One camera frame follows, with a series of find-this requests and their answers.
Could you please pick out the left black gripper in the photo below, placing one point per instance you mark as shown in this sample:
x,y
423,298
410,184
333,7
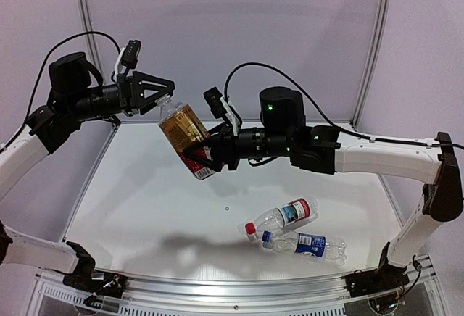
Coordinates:
x,y
125,93

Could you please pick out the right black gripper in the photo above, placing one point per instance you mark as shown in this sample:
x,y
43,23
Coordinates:
x,y
228,148

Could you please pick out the gold label drink bottle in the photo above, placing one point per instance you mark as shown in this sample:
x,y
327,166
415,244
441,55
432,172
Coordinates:
x,y
183,129

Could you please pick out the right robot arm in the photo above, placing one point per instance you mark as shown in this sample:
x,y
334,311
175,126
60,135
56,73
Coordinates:
x,y
329,149

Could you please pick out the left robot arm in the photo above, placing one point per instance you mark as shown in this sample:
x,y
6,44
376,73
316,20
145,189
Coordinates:
x,y
78,94

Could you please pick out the red cap water bottle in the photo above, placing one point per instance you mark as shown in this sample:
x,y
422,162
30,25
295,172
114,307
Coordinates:
x,y
289,216

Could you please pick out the blue cap water bottle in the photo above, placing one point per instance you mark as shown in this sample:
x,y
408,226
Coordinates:
x,y
326,248

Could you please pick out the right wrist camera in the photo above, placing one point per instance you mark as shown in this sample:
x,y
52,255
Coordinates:
x,y
220,107

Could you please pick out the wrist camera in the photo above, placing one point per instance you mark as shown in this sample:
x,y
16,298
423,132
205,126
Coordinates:
x,y
220,107
128,57

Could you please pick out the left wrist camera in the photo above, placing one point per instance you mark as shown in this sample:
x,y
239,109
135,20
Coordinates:
x,y
128,57

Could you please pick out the left aluminium wall post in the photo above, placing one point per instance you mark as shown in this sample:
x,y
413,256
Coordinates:
x,y
93,50

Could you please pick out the aluminium wall post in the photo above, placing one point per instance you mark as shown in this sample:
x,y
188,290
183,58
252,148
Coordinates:
x,y
370,65
93,50

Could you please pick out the aluminium front rail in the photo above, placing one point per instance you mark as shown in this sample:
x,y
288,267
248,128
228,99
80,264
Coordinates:
x,y
322,295

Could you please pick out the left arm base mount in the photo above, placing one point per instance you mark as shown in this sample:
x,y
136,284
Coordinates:
x,y
99,284

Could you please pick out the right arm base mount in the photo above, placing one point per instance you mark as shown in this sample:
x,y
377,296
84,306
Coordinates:
x,y
385,287

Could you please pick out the right aluminium wall post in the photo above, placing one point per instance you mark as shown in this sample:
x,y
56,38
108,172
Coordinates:
x,y
370,65

